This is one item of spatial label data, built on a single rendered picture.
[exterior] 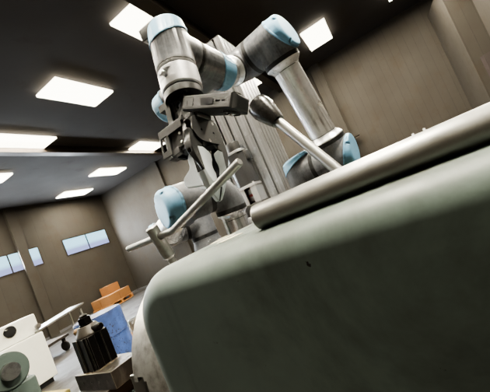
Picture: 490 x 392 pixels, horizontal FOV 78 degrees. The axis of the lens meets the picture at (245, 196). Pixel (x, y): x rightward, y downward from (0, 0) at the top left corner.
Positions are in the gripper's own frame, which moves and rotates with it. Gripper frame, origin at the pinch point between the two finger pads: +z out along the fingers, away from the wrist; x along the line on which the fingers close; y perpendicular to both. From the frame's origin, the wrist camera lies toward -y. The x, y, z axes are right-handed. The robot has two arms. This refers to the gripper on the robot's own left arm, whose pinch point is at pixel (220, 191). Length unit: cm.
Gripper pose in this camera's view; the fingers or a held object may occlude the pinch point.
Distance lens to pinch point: 49.7
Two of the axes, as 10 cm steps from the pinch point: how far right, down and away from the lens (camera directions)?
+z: 2.8, 9.3, -2.4
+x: -5.7, -0.4, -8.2
